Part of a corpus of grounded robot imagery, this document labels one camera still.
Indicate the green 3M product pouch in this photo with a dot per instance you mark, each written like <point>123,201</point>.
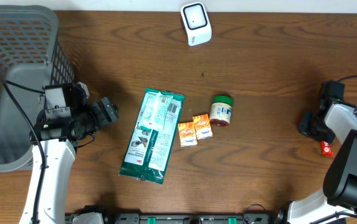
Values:
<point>149,150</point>

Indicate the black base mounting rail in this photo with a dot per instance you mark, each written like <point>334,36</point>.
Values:
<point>134,218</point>

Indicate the orange white small packet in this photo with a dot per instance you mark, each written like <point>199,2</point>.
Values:
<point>187,134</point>

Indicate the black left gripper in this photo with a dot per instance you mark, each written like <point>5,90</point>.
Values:
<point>99,121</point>

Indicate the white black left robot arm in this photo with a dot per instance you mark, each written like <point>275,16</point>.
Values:
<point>66,119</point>

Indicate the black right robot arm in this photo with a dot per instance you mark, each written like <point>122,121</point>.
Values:
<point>337,199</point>

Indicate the red Nescafe stick box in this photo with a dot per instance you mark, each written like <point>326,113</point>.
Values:
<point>326,149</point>

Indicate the green lid white jar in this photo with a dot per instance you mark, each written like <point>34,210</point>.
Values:
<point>221,110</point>

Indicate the light green wipes pack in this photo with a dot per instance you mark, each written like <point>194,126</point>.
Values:
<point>155,111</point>

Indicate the white cube barcode scanner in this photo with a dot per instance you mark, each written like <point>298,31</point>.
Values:
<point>196,24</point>

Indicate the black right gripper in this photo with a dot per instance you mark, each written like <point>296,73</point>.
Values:
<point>303,127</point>

